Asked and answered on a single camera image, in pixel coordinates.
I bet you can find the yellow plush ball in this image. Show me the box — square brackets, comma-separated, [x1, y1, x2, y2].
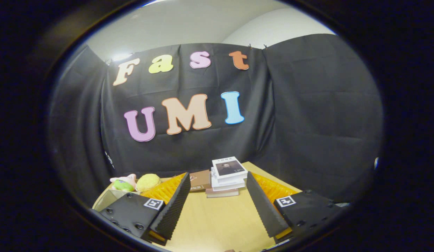
[136, 174, 161, 192]

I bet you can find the white book with portrait cover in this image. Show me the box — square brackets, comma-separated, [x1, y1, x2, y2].
[212, 156, 248, 182]

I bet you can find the beige fabric storage box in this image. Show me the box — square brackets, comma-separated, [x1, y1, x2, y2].
[93, 178, 168, 211]

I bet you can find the pink and green plush toy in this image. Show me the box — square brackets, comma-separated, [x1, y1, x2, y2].
[110, 174, 137, 192]

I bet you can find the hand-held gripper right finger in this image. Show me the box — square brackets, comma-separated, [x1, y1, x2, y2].
[246, 171, 343, 242]

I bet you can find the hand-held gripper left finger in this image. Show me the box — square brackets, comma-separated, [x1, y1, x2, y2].
[98, 172, 191, 245]

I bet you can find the plain white book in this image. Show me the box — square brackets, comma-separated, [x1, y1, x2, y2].
[211, 167, 246, 191]

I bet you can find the black backdrop cloth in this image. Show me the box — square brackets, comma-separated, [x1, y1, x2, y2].
[49, 33, 384, 210]

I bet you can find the pinkish brown book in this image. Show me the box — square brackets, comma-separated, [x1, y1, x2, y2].
[206, 188, 239, 198]

